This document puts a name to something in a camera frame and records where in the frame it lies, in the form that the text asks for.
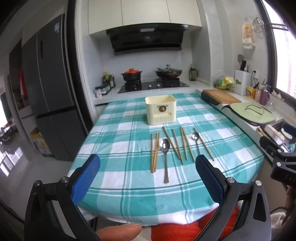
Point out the white wall cabinets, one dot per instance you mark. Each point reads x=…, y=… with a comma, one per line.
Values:
x=143, y=14

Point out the grey refrigerator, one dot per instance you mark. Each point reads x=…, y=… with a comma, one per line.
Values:
x=55, y=92

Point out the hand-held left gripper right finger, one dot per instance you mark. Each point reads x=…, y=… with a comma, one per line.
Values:
x=208, y=178

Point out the purple bottle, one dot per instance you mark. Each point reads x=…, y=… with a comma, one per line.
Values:
x=264, y=98

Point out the person's left hand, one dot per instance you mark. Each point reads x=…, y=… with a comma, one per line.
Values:
x=120, y=233

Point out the black gas stove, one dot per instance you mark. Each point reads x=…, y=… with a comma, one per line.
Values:
x=152, y=86

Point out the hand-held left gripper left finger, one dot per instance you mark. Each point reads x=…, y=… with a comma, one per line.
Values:
x=86, y=178

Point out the orange garment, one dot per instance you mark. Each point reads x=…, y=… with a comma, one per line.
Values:
x=182, y=228

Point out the cream plastic utensil box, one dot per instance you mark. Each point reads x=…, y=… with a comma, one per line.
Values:
x=160, y=111

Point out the yellow packet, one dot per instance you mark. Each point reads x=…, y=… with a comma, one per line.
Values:
x=250, y=92

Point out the grey spatula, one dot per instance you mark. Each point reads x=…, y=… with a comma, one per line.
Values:
x=240, y=59

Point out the white cutlery holder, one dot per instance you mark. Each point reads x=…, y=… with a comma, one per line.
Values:
x=242, y=82

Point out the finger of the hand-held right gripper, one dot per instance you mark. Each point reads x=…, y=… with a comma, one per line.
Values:
x=289, y=129
x=270, y=147

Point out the black range hood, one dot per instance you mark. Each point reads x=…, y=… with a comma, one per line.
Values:
x=145, y=38

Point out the white wall socket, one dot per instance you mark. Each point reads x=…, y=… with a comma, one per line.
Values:
x=254, y=74

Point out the green pan lid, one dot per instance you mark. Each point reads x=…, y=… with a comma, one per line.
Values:
x=252, y=113

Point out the teal white checked tablecloth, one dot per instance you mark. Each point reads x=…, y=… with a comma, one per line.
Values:
x=120, y=150

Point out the small steel spoon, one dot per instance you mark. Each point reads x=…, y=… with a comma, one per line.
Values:
x=195, y=137

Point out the sauce bottles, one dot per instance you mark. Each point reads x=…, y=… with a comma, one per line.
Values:
x=109, y=80

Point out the hanging printed bag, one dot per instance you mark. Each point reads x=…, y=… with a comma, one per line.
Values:
x=248, y=34

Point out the wok with glass lid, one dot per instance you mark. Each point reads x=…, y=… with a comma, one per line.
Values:
x=168, y=72

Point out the beige dish rag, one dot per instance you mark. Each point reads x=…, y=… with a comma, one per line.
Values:
x=270, y=133

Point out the yellow cardboard box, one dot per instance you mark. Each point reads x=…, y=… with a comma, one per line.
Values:
x=40, y=142

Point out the garlic bulbs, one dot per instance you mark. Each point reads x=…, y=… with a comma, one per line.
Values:
x=277, y=94

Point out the wooden cutting board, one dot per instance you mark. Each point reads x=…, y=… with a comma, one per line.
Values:
x=223, y=96

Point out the hanging metal steamer rack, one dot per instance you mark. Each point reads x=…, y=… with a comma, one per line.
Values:
x=259, y=26

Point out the window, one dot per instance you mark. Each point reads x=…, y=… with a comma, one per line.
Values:
x=284, y=58

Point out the black pot orange lid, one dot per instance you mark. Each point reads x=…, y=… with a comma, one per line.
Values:
x=131, y=74

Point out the black door frame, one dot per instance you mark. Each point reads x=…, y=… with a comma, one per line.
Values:
x=78, y=69

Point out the plastic bag with sponges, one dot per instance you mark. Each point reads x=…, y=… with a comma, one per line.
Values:
x=225, y=83

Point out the large steel spoon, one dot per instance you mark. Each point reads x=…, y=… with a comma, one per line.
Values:
x=165, y=146

